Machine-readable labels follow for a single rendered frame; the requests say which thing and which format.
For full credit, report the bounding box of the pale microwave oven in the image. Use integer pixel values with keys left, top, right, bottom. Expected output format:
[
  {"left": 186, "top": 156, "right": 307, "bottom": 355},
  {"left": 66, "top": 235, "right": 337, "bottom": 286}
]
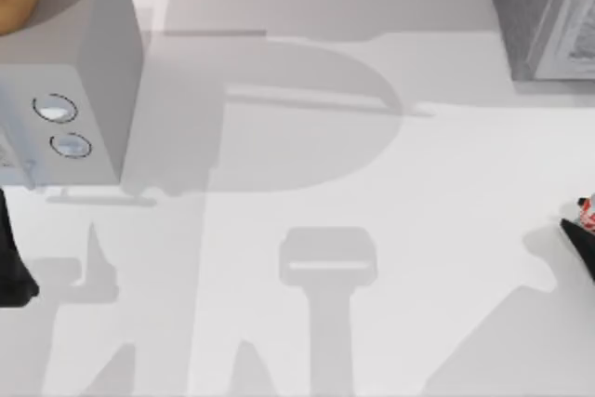
[{"left": 0, "top": 0, "right": 143, "bottom": 190}]

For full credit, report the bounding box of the round microwave knob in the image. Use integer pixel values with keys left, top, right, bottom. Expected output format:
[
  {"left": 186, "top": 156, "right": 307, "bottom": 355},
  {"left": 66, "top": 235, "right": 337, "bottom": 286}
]
[
  {"left": 48, "top": 132, "right": 93, "bottom": 160},
  {"left": 32, "top": 93, "right": 79, "bottom": 124}
]

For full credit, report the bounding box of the grey cabinet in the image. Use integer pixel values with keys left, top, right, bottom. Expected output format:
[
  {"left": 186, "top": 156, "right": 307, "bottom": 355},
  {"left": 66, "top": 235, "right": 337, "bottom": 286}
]
[{"left": 482, "top": 0, "right": 595, "bottom": 83}]

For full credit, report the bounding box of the red and white can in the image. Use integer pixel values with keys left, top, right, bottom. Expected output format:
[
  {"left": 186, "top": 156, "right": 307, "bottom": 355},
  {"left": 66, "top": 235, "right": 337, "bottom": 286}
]
[{"left": 575, "top": 193, "right": 595, "bottom": 236}]

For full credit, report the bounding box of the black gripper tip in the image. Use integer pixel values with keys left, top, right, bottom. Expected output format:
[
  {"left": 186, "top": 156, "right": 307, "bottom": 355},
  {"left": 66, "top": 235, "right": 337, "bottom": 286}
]
[
  {"left": 0, "top": 187, "right": 41, "bottom": 310},
  {"left": 559, "top": 218, "right": 595, "bottom": 285}
]

